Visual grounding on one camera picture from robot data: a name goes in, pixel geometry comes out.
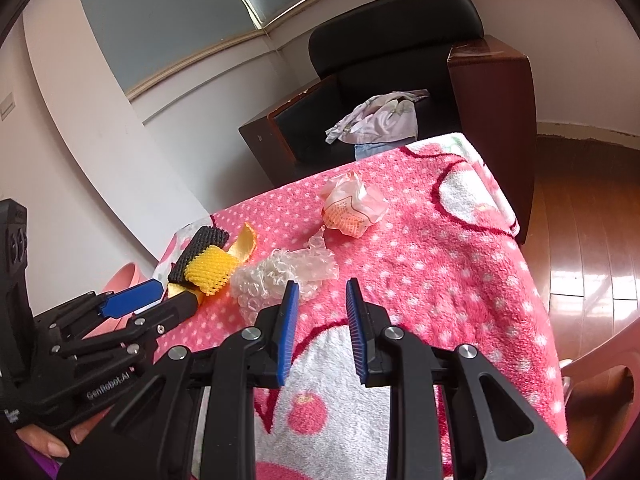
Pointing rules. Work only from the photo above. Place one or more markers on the light blue cloth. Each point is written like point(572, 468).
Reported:
point(370, 150)

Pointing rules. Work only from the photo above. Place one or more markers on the black foam net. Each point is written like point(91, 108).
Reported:
point(200, 245)

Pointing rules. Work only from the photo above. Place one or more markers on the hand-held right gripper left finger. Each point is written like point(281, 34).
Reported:
point(289, 330)

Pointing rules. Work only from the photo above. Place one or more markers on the pink plastic stool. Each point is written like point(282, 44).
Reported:
point(600, 360)

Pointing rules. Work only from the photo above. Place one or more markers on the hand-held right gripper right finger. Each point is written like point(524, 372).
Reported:
point(356, 330)

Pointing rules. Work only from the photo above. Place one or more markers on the black leather armchair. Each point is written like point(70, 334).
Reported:
point(390, 35)

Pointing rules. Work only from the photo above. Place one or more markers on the person's left hand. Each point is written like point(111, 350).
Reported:
point(50, 442)

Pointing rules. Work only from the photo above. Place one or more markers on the orange peel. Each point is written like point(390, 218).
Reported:
point(177, 290)
point(245, 242)

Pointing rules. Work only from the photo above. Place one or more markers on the white wall plate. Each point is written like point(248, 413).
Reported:
point(6, 106)

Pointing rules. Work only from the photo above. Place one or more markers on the pink printed blanket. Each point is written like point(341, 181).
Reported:
point(425, 260)

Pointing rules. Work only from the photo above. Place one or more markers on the white floral cloth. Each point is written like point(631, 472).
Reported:
point(380, 120)

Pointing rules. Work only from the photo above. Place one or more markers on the yellow foam net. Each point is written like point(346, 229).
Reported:
point(210, 267)

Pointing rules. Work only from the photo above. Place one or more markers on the clear bubble wrap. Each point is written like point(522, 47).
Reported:
point(265, 275)

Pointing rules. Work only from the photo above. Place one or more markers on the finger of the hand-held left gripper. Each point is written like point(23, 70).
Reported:
point(132, 297)
point(170, 310)

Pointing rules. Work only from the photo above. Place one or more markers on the pink plastic bucket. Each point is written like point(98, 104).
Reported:
point(125, 277)

